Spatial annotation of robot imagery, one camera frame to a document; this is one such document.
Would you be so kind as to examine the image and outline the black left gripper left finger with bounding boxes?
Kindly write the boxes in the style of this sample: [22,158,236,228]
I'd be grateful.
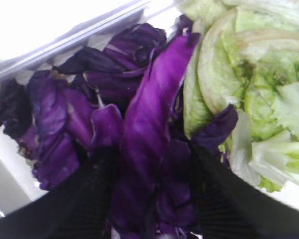
[0,147,118,239]

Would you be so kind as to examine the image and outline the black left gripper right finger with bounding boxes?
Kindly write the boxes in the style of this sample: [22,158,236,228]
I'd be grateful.
[191,144,299,239]

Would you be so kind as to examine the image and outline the purple cabbage leaf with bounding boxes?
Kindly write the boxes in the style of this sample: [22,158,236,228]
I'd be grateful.
[110,33,200,235]

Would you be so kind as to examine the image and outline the green lettuce pile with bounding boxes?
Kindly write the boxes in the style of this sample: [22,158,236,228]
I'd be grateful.
[178,0,299,192]

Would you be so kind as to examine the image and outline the clear plastic vegetable container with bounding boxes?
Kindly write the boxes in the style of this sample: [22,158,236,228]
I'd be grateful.
[0,0,180,218]

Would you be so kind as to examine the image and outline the purple cabbage pile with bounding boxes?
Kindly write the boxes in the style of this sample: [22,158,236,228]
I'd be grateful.
[0,14,240,239]

